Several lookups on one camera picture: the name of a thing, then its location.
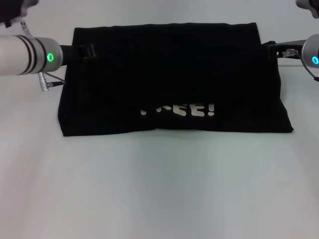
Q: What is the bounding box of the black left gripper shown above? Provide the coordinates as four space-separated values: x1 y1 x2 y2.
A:
59 44 97 67

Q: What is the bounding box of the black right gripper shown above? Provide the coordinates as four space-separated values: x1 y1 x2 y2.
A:
260 39 306 60

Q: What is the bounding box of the black t-shirt with white print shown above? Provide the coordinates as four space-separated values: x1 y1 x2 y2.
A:
57 22 294 137

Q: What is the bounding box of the right arm cable with connector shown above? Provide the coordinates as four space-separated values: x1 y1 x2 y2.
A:
303 62 319 82

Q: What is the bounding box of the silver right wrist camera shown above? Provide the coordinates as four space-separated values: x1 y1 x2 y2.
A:
296 0 319 18

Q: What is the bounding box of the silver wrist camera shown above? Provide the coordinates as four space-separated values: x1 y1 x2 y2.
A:
296 0 319 18
0 0 39 40

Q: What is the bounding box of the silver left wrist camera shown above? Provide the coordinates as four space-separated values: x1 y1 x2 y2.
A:
0 0 39 40

